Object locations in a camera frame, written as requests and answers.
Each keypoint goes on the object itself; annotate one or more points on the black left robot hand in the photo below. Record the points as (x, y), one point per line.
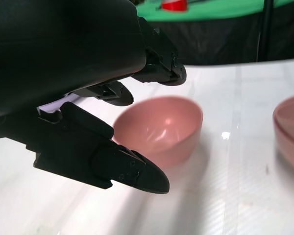
(51, 49)

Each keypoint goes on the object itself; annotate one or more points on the red cup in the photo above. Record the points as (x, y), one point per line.
(174, 5)

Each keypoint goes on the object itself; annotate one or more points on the black backdrop curtain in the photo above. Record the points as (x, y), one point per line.
(210, 41)

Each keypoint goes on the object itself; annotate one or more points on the green cloth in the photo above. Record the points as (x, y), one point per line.
(210, 12)

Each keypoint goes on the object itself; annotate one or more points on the black stand pole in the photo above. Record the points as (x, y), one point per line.
(267, 29)

